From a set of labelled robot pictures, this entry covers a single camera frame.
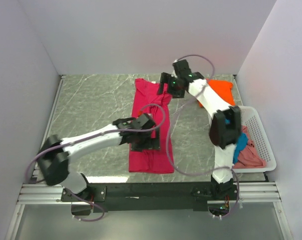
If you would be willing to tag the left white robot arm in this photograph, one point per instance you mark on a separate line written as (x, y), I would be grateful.
(57, 153)

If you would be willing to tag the orange folded t shirt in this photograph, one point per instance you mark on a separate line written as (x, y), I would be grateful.
(223, 92)

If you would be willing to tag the aluminium rail frame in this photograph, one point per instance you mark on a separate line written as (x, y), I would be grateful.
(249, 192)

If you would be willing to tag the salmon pink t shirt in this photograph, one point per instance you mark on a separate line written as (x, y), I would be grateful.
(249, 158)

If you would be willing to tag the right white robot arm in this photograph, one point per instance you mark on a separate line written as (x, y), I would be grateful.
(225, 121)

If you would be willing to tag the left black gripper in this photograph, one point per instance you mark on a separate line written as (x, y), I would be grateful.
(145, 144)

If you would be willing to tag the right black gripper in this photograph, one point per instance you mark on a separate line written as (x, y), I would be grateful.
(166, 81)

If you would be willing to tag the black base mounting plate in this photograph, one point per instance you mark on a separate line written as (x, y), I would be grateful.
(159, 196)

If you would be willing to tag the teal t shirt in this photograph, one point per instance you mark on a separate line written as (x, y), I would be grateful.
(241, 145)

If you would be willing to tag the white plastic laundry basket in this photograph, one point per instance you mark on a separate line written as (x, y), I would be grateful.
(250, 118)

